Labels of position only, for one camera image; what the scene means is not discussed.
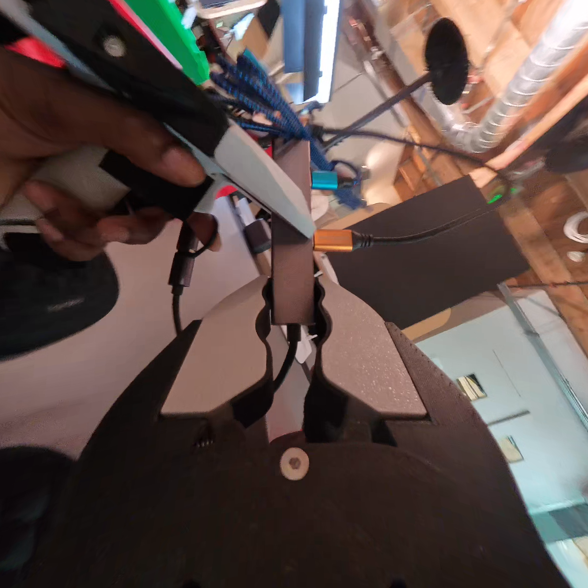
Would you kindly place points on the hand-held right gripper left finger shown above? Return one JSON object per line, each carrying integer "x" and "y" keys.
{"x": 216, "y": 358}

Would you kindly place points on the studio light panel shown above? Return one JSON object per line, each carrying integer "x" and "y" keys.
{"x": 317, "y": 46}

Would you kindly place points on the red plastic bin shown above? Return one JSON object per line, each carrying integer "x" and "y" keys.
{"x": 34, "y": 51}

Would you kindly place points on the person's left hand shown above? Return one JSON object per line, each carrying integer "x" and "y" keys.
{"x": 55, "y": 115}

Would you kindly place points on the grey usb hub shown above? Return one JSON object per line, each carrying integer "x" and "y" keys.
{"x": 291, "y": 257}

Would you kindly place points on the framed wall picture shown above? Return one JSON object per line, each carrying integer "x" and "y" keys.
{"x": 471, "y": 387}
{"x": 511, "y": 449}

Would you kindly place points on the green plastic bin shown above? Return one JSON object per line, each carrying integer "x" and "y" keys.
{"x": 167, "y": 39}

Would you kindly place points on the green exit sign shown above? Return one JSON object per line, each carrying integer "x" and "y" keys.
{"x": 495, "y": 198}

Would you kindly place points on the black wrist rest pad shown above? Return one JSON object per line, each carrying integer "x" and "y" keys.
{"x": 46, "y": 298}

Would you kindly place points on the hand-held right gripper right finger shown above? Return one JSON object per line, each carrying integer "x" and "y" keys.
{"x": 367, "y": 363}

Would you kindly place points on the wood-framed black board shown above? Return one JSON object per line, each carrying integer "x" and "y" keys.
{"x": 427, "y": 262}

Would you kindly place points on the black furry boom microphone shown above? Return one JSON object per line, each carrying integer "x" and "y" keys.
{"x": 445, "y": 59}

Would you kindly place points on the silver air duct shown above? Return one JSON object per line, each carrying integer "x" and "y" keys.
{"x": 519, "y": 92}

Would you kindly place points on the dark overhead object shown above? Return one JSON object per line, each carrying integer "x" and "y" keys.
{"x": 567, "y": 147}

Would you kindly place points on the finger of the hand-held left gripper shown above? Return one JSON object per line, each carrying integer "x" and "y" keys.
{"x": 266, "y": 183}

